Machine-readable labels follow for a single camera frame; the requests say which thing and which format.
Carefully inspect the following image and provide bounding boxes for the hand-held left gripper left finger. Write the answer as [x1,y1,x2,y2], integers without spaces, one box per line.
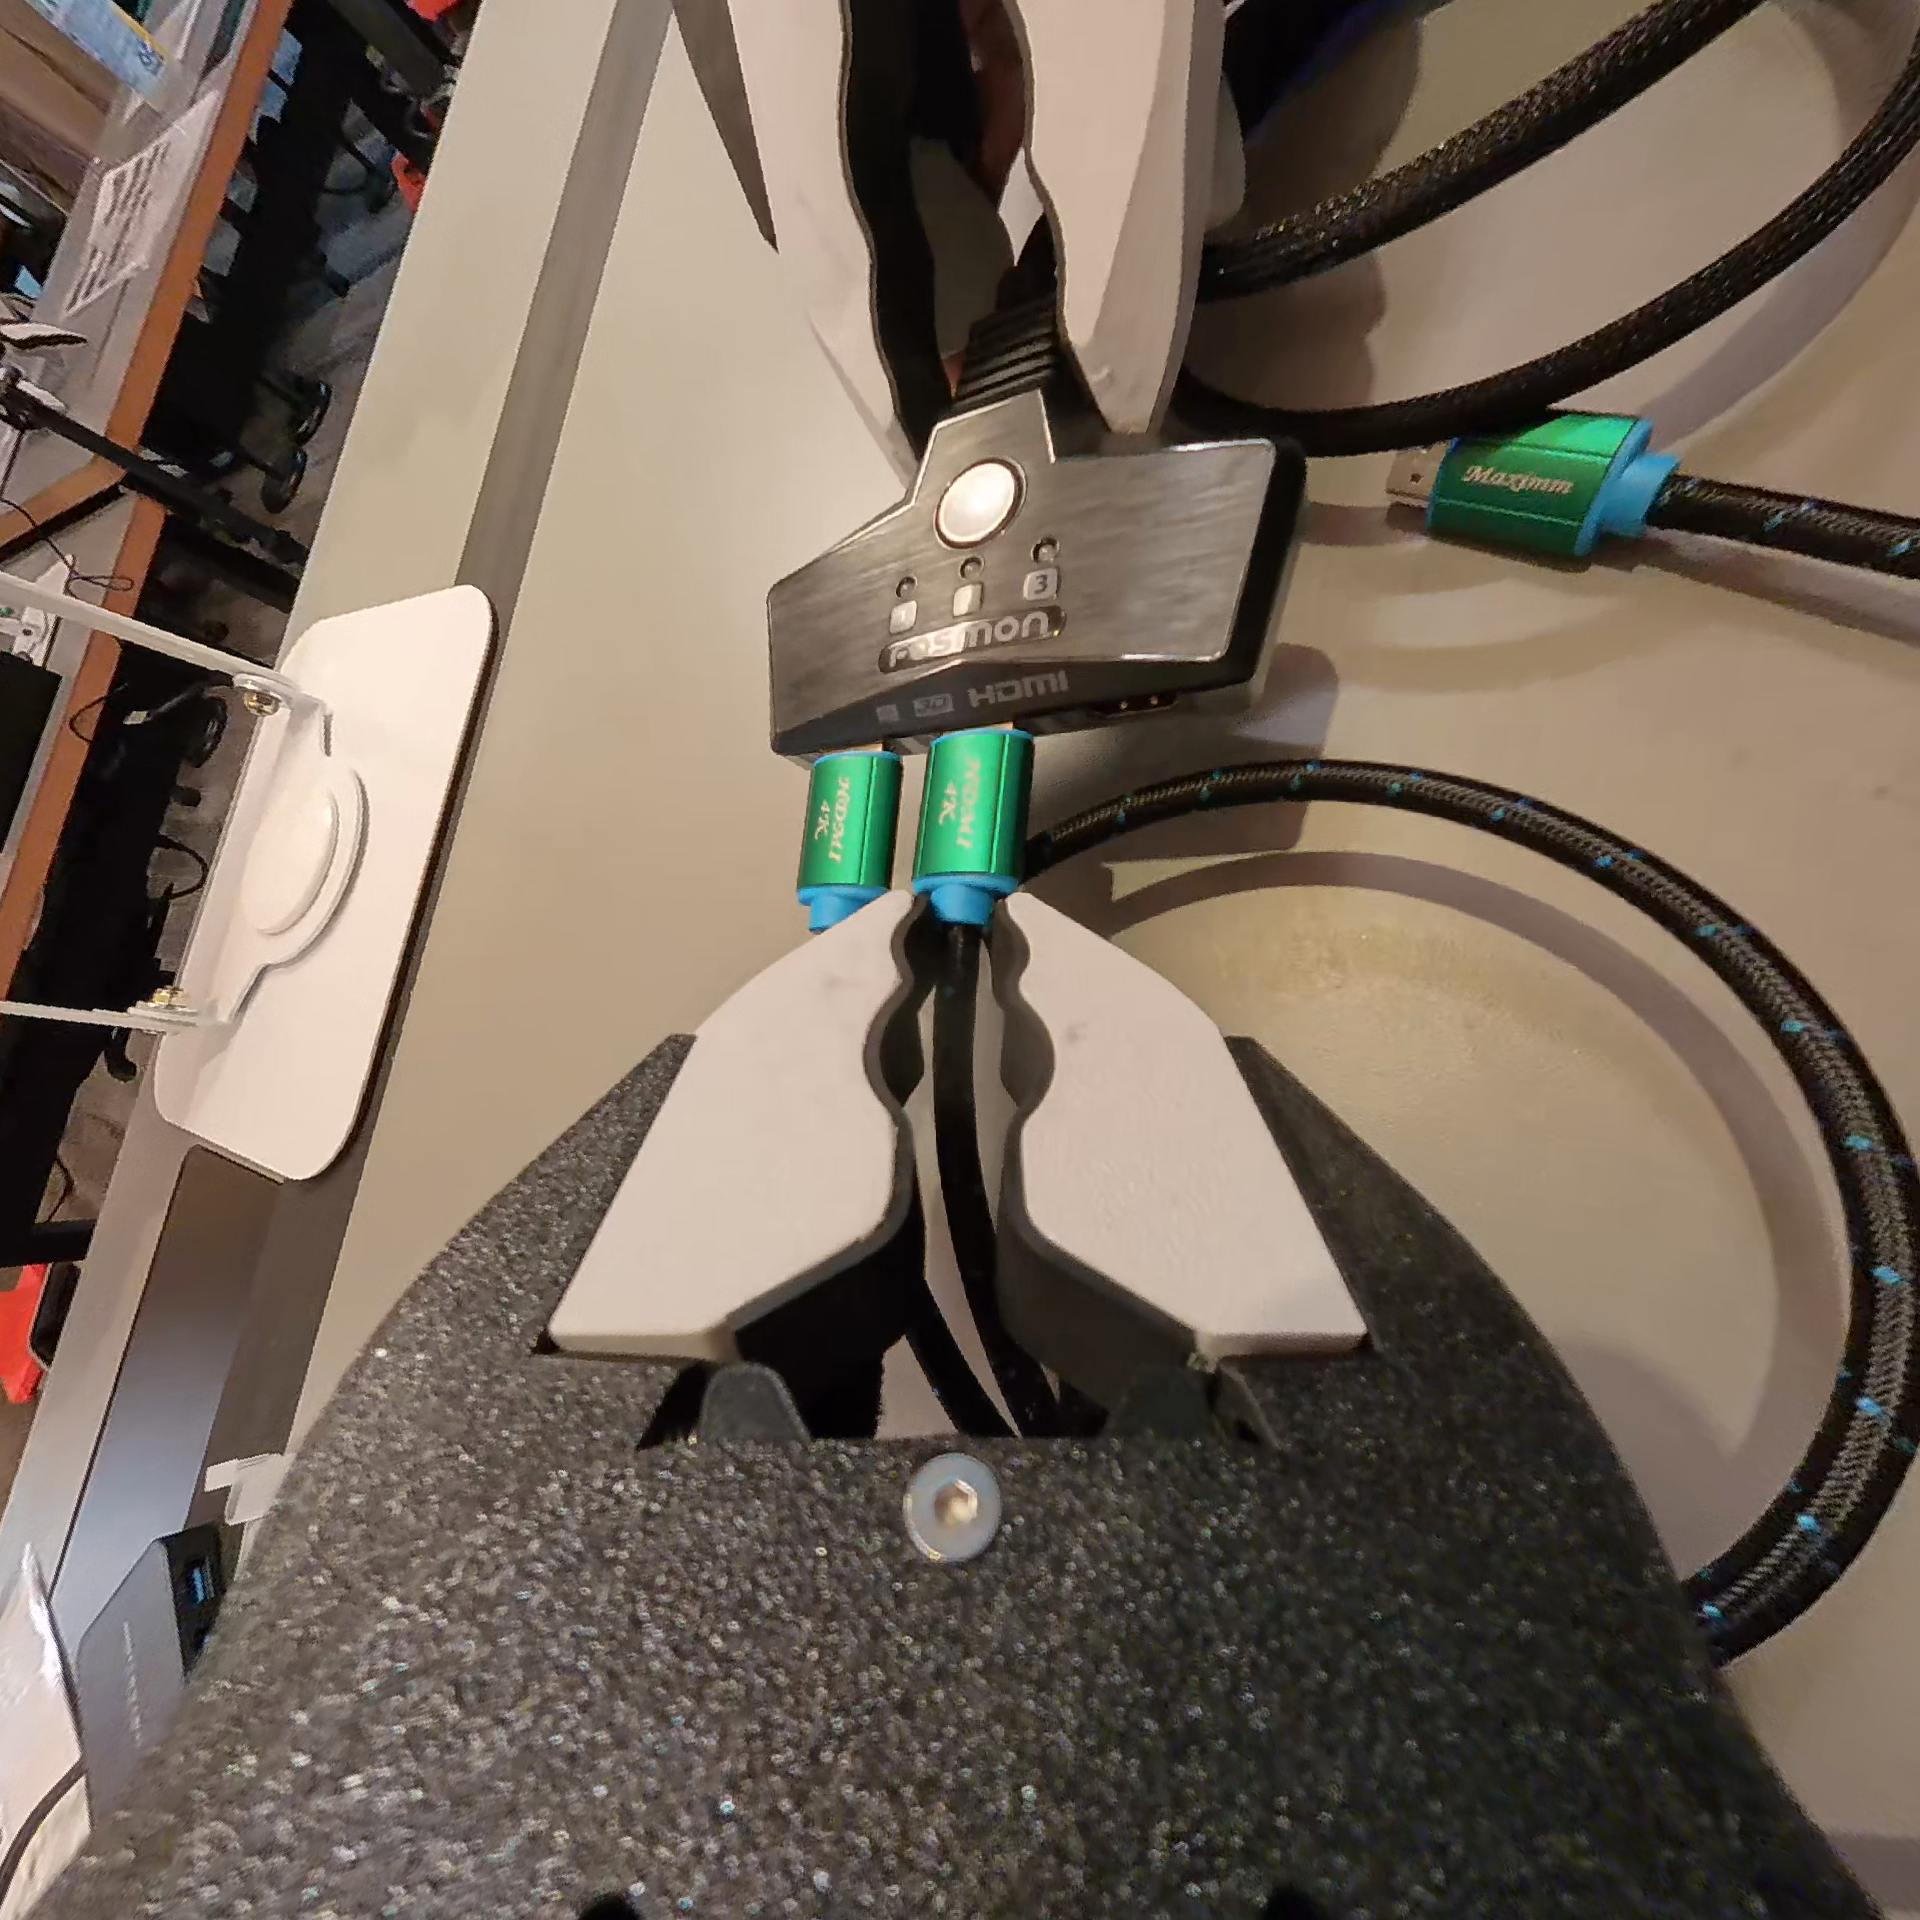
[545,889,921,1368]

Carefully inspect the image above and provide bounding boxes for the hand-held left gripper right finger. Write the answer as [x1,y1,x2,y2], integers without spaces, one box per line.
[990,894,1374,1406]

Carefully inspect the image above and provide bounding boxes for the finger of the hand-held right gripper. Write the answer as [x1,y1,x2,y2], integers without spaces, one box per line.
[999,0,1248,445]
[677,0,958,459]

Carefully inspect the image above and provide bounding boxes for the black brushed switch box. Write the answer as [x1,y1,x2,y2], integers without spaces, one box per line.
[768,240,1311,762]

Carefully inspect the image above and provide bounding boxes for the black hub with blue port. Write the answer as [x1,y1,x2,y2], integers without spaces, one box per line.
[68,1531,240,1826]

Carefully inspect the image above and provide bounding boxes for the white rounded plate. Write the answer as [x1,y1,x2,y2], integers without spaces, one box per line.
[150,586,499,1186]

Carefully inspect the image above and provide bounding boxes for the black tripod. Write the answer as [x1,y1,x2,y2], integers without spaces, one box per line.
[0,321,301,576]

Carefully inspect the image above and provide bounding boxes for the thick black braided cable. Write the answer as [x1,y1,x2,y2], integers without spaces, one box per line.
[1174,0,1920,459]

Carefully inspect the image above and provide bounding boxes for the black blue-flecked braided cable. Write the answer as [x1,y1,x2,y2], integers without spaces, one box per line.
[1025,755,1920,1668]

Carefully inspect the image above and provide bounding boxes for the wooden shelf frame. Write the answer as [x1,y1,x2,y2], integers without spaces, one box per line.
[0,0,294,991]

